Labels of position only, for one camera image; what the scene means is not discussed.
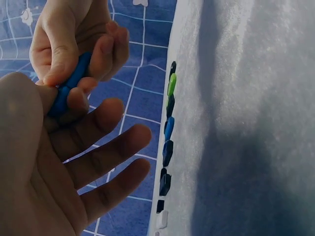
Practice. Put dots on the blue elongated object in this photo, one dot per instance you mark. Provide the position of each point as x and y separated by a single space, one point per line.
78 71

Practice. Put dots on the person's right hand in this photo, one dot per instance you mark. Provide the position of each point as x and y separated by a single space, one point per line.
64 32

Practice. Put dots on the person's left hand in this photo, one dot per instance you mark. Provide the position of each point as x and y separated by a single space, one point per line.
22 152

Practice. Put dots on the person's right fingers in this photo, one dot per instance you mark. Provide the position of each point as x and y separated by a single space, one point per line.
104 54

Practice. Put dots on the person's left thumb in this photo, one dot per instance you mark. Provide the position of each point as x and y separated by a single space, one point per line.
48 99

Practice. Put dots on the person's right thumb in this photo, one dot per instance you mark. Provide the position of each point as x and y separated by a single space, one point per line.
60 54

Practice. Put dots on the row of small coloured pieces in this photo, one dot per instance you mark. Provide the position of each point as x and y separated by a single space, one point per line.
168 152

